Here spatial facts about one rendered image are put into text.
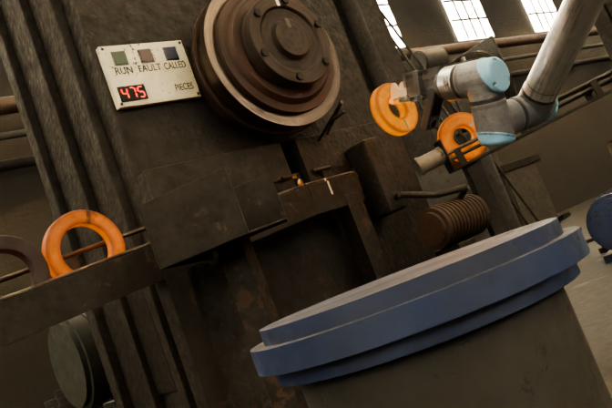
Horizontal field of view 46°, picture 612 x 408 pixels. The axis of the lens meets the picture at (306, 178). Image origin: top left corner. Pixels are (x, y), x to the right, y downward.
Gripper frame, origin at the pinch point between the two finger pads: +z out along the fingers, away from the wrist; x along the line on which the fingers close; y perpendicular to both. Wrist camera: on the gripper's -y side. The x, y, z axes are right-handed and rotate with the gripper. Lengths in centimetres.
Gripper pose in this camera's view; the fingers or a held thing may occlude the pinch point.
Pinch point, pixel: (392, 103)
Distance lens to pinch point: 206.5
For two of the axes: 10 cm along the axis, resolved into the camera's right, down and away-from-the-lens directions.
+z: -6.4, 0.6, 7.7
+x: -7.5, 1.9, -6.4
